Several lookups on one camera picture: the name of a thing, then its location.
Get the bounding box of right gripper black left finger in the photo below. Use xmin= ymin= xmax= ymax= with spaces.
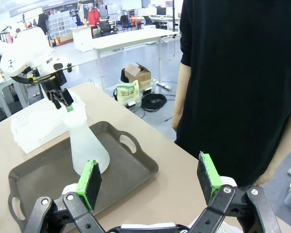
xmin=24 ymin=159 xmax=108 ymax=233

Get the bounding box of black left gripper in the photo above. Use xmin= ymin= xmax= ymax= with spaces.
xmin=38 ymin=69 xmax=75 ymax=113

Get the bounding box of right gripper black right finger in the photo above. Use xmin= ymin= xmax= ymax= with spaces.
xmin=189 ymin=150 xmax=282 ymax=233

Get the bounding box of white translucent conical flask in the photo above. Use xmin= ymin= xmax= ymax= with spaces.
xmin=63 ymin=97 xmax=111 ymax=176

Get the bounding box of person's left forearm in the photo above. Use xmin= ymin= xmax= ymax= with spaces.
xmin=254 ymin=142 xmax=291 ymax=188

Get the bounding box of person's right forearm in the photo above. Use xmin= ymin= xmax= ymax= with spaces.
xmin=171 ymin=63 xmax=193 ymax=133

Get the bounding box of white perforated plastic basket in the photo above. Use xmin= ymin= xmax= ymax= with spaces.
xmin=10 ymin=83 xmax=88 ymax=154
xmin=215 ymin=221 xmax=244 ymax=233

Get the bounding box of dark brown plastic tray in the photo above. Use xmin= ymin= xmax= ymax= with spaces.
xmin=8 ymin=120 xmax=160 ymax=233

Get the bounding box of white counter cabinet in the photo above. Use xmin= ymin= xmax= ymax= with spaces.
xmin=70 ymin=24 xmax=95 ymax=53

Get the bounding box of green printed bag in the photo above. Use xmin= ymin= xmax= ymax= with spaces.
xmin=115 ymin=81 xmax=141 ymax=107

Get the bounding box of white drawer shelf unit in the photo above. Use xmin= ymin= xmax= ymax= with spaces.
xmin=48 ymin=11 xmax=71 ymax=37

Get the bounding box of brown cardboard box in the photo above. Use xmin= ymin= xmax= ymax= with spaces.
xmin=120 ymin=62 xmax=154 ymax=91

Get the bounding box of long white table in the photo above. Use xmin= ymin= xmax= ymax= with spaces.
xmin=86 ymin=29 xmax=181 ymax=92

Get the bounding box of mannequin in red coat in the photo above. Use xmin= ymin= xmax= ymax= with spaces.
xmin=86 ymin=6 xmax=101 ymax=29

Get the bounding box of person in black shirt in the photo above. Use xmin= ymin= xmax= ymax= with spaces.
xmin=174 ymin=0 xmax=291 ymax=188

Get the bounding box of aluminium frame stand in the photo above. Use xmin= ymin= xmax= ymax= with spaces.
xmin=0 ymin=79 xmax=30 ymax=123

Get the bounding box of black cable coil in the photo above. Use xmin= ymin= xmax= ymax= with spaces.
xmin=141 ymin=93 xmax=168 ymax=113

